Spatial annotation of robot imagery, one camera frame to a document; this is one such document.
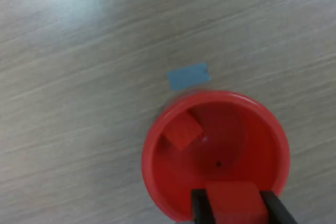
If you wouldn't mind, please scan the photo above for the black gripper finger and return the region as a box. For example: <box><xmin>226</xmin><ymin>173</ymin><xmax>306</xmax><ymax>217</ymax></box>
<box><xmin>191</xmin><ymin>188</ymin><xmax>216</xmax><ymax>224</ymax></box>
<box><xmin>259</xmin><ymin>190</ymin><xmax>299</xmax><ymax>224</ymax></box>

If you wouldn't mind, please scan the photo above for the red cube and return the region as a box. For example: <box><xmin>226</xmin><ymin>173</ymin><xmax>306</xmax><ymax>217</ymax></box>
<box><xmin>205</xmin><ymin>181</ymin><xmax>269</xmax><ymax>224</ymax></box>
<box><xmin>162</xmin><ymin>111</ymin><xmax>205</xmax><ymax>152</ymax></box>

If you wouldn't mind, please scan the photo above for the wide grey-blue tape piece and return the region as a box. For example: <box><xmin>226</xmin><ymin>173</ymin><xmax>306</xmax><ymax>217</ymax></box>
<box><xmin>167</xmin><ymin>62</ymin><xmax>212</xmax><ymax>91</ymax></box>

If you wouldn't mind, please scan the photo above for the red plastic cup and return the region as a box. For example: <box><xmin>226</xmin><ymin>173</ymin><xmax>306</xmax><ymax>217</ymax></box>
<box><xmin>141</xmin><ymin>90</ymin><xmax>291</xmax><ymax>222</ymax></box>

